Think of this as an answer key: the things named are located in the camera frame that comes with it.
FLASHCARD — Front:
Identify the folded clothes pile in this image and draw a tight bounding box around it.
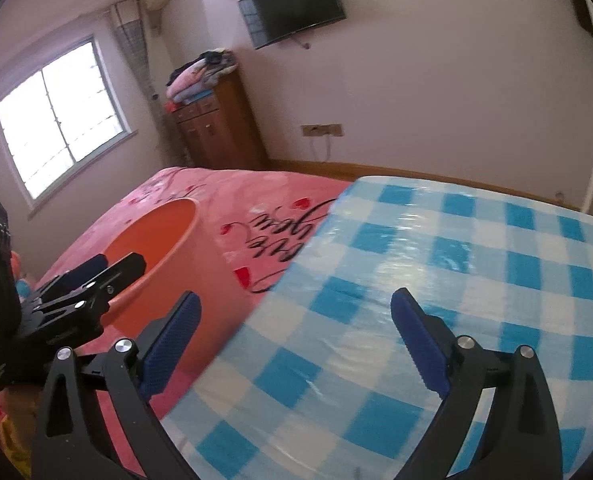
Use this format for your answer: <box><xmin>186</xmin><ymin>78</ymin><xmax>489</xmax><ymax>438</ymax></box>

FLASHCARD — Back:
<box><xmin>166</xmin><ymin>49</ymin><xmax>238</xmax><ymax>103</ymax></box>

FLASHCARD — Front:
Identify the window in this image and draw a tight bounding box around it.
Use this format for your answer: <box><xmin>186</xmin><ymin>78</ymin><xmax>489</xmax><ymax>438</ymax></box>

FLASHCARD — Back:
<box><xmin>0</xmin><ymin>36</ymin><xmax>136</xmax><ymax>207</ymax></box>

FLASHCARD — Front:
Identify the orange plastic bucket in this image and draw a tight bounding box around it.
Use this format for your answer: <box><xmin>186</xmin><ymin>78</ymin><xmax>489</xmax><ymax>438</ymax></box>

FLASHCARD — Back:
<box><xmin>96</xmin><ymin>196</ymin><xmax>258</xmax><ymax>421</ymax></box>

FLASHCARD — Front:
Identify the brown wooden cabinet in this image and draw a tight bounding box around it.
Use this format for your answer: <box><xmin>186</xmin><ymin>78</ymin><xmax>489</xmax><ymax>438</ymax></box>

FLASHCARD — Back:
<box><xmin>170</xmin><ymin>70</ymin><xmax>270</xmax><ymax>170</ymax></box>

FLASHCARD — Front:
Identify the blue checkered plastic mat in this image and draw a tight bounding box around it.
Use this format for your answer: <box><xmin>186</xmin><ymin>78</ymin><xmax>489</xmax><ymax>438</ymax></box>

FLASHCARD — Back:
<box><xmin>163</xmin><ymin>177</ymin><xmax>593</xmax><ymax>479</ymax></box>

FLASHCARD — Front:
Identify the pink heart blanket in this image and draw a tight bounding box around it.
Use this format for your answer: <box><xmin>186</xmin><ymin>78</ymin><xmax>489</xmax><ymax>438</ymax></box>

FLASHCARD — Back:
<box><xmin>0</xmin><ymin>167</ymin><xmax>353</xmax><ymax>480</ymax></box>

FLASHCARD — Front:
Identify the grey curtain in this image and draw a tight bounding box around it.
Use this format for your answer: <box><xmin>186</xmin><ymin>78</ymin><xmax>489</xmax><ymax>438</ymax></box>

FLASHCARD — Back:
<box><xmin>109</xmin><ymin>0</ymin><xmax>177</xmax><ymax>162</ymax></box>

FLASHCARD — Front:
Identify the black wall television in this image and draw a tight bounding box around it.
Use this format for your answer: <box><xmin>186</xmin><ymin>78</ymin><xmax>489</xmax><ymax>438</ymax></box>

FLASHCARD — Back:
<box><xmin>238</xmin><ymin>0</ymin><xmax>347</xmax><ymax>50</ymax></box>

